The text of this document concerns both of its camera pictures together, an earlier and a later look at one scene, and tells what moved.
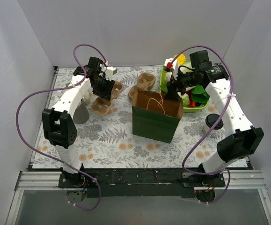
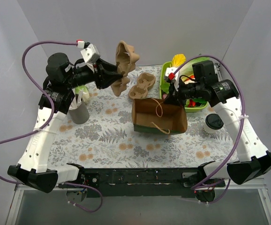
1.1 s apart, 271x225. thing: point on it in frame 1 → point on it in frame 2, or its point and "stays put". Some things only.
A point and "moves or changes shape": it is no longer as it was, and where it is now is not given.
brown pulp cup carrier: x=102 y=107 → x=126 y=56
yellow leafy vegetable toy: x=181 y=59 stays put
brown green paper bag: x=154 y=116 moves or changes shape
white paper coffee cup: x=206 y=128 stays put
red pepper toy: x=191 y=104 stays put
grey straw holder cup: x=81 y=114 stays put
